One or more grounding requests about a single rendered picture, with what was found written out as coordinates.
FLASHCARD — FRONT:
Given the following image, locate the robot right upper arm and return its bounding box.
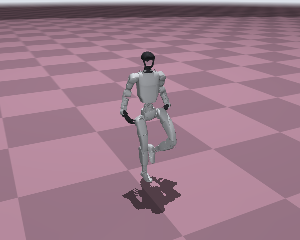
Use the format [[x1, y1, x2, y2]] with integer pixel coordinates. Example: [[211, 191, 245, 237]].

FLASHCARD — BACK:
[[125, 73, 139, 98]]

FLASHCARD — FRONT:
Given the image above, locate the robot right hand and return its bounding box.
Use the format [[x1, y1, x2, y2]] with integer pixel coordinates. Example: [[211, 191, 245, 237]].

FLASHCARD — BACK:
[[123, 110, 136, 125]]

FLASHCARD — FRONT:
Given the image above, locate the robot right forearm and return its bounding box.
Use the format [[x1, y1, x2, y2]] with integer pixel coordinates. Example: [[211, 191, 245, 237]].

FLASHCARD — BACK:
[[120, 90, 129, 116]]

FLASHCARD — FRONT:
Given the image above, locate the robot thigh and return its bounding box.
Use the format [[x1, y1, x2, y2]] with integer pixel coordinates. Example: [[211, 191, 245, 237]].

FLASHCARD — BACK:
[[156, 108, 177, 148], [134, 114, 149, 153]]

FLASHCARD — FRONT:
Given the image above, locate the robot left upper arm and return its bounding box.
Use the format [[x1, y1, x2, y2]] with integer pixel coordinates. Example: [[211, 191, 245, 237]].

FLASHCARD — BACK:
[[158, 71, 167, 94]]

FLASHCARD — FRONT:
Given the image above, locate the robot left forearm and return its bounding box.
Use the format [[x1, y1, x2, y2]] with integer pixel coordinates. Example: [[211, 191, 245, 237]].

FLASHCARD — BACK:
[[160, 90, 171, 109]]

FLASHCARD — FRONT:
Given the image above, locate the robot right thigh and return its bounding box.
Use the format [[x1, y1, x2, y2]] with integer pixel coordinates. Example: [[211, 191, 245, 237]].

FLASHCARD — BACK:
[[134, 114, 149, 153]]

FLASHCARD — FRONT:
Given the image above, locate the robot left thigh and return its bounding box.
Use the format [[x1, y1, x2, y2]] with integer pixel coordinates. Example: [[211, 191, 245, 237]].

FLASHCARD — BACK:
[[156, 108, 177, 148]]

